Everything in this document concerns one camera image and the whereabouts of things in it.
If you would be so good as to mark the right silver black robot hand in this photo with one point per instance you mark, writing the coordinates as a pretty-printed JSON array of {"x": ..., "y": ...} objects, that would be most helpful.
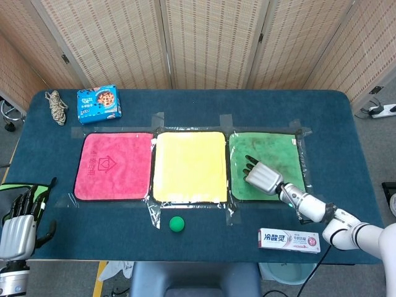
[{"x": 264, "y": 179}]

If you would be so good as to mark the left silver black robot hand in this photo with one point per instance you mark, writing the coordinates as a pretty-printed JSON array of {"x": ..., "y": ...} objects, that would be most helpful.
[{"x": 17, "y": 235}]

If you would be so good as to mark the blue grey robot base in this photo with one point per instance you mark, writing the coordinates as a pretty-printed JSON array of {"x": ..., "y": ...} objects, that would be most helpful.
[{"x": 195, "y": 278}]

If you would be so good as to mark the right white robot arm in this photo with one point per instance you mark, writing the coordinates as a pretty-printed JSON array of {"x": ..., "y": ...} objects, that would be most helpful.
[{"x": 346, "y": 230}]

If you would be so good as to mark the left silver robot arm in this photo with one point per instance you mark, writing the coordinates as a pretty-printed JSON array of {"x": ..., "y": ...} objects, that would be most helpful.
[{"x": 12, "y": 278}]

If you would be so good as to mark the green towel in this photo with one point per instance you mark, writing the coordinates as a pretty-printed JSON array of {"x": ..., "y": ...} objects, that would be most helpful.
[{"x": 269, "y": 145}]

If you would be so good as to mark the yellow towel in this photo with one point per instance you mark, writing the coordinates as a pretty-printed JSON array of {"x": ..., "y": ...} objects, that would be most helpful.
[{"x": 188, "y": 167}]

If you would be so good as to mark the green ball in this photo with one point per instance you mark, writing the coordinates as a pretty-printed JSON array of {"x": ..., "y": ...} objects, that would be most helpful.
[{"x": 177, "y": 224}]

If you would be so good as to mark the pink towel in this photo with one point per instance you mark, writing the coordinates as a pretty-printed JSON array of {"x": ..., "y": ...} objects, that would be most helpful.
[{"x": 123, "y": 173}]

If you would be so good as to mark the green black-edged bag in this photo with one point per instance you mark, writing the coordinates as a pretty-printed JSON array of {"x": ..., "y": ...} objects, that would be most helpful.
[{"x": 9, "y": 188}]

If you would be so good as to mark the clear tape strip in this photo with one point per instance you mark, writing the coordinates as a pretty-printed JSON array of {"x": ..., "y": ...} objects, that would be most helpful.
[
  {"x": 231, "y": 215},
  {"x": 226, "y": 120},
  {"x": 157, "y": 119},
  {"x": 154, "y": 215},
  {"x": 295, "y": 124}
]

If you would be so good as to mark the white pink toothpaste box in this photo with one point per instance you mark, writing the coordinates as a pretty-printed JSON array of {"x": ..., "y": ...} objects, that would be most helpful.
[{"x": 287, "y": 240}]

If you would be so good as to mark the dark blue felt table cover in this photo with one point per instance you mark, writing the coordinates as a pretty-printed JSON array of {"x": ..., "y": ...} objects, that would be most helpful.
[{"x": 216, "y": 105}]

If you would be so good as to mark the light blue plastic bucket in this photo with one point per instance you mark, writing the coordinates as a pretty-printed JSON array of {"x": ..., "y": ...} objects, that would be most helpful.
[{"x": 287, "y": 273}]

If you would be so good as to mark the white crumpled cloth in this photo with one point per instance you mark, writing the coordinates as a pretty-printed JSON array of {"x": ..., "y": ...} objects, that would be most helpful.
[{"x": 116, "y": 270}]

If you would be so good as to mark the chrome stool base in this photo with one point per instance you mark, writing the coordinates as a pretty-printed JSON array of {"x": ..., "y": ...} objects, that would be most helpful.
[{"x": 10, "y": 116}]

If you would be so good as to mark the black box on floor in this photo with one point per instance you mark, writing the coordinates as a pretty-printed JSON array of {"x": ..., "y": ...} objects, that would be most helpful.
[{"x": 388, "y": 188}]

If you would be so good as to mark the white power strip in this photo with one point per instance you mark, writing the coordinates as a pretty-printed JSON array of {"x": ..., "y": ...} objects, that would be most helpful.
[{"x": 383, "y": 110}]

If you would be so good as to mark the woven bamboo folding screen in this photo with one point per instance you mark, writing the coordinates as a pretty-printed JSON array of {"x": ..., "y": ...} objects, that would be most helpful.
[{"x": 210, "y": 40}]

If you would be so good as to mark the blue cookie box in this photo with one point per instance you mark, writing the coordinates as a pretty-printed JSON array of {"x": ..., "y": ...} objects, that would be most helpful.
[{"x": 99, "y": 105}]

